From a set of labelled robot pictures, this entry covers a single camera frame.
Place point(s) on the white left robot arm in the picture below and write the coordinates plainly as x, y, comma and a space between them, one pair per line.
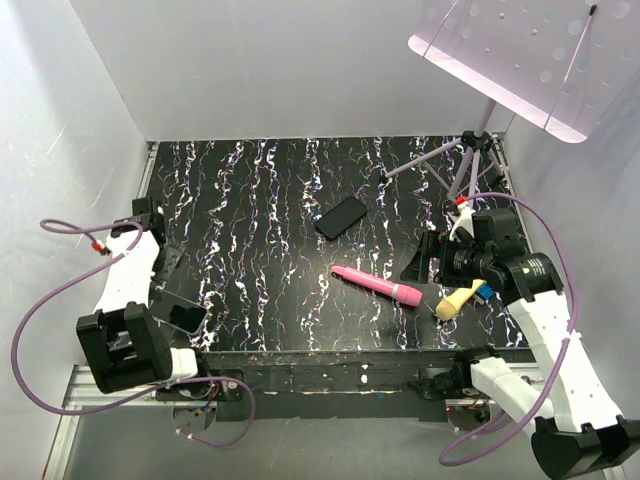
124, 340

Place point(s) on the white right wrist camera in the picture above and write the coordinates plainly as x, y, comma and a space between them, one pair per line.
460, 215

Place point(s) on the lilac music stand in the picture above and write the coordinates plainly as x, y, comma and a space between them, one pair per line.
559, 65

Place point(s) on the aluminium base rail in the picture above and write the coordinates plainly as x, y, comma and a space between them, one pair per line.
82, 394

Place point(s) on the blue toy brick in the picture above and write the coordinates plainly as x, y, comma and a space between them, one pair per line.
484, 293

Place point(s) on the phone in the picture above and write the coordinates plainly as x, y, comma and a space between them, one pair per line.
177, 312

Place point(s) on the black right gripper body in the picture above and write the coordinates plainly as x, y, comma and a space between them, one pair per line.
459, 257

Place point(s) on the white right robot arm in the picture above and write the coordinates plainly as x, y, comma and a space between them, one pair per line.
573, 425

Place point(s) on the black smartphone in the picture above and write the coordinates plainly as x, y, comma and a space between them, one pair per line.
340, 218

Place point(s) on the pink toy microphone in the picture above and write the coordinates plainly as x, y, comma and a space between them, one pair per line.
401, 293

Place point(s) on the cream wooden toy microphone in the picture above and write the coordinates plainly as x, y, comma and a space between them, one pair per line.
450, 306

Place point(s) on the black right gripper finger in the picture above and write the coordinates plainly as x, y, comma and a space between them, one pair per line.
418, 269
454, 280

